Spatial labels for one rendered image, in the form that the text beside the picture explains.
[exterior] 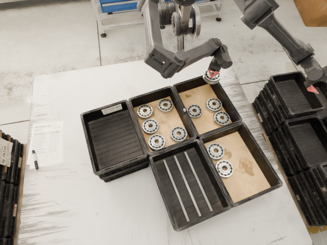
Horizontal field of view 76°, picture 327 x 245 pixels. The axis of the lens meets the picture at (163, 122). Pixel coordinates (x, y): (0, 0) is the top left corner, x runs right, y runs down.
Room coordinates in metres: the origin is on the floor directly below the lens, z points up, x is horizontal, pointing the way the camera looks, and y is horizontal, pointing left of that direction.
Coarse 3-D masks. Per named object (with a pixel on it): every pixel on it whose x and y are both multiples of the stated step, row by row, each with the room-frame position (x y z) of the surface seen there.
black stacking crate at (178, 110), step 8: (168, 88) 0.82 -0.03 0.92; (144, 96) 0.76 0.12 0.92; (152, 96) 0.78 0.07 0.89; (160, 96) 0.80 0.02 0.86; (168, 96) 0.82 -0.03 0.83; (136, 104) 0.74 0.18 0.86; (144, 104) 0.75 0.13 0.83; (176, 104) 0.72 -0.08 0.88; (184, 120) 0.60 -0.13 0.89; (192, 136) 0.49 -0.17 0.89
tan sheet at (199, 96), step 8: (200, 88) 0.89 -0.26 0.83; (208, 88) 0.89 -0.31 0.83; (184, 96) 0.82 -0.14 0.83; (192, 96) 0.82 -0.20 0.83; (200, 96) 0.82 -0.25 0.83; (208, 96) 0.82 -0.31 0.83; (216, 96) 0.82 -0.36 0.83; (184, 104) 0.76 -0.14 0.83; (192, 104) 0.76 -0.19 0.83; (200, 104) 0.76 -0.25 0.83; (208, 112) 0.69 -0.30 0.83; (192, 120) 0.63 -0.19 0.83; (200, 120) 0.63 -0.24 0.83; (208, 120) 0.64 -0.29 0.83; (200, 128) 0.58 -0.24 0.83; (208, 128) 0.58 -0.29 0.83
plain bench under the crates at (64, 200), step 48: (48, 96) 0.90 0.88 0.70; (96, 96) 0.90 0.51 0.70; (240, 96) 0.91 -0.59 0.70; (48, 192) 0.20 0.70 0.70; (96, 192) 0.20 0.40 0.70; (144, 192) 0.20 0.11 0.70; (288, 192) 0.21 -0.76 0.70; (48, 240) -0.05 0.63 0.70; (96, 240) -0.05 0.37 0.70; (144, 240) -0.05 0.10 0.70; (192, 240) -0.05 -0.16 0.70; (240, 240) -0.05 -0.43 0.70; (288, 240) -0.05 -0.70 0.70
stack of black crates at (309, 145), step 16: (288, 128) 0.75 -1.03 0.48; (304, 128) 0.80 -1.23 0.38; (320, 128) 0.76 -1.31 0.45; (272, 144) 0.73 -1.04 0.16; (288, 144) 0.65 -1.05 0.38; (304, 144) 0.65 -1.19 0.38; (320, 144) 0.65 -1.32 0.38; (288, 160) 0.54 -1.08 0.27; (304, 160) 0.48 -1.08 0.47; (320, 160) 0.51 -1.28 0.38; (288, 176) 0.43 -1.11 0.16
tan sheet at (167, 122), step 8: (152, 104) 0.75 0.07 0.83; (160, 112) 0.69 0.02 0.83; (176, 112) 0.69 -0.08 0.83; (144, 120) 0.63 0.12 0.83; (160, 120) 0.63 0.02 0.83; (168, 120) 0.63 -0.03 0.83; (176, 120) 0.63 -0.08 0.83; (160, 128) 0.57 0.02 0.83; (168, 128) 0.57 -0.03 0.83; (184, 128) 0.57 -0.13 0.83; (144, 136) 0.52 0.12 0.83; (168, 136) 0.52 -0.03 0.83; (168, 144) 0.47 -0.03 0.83
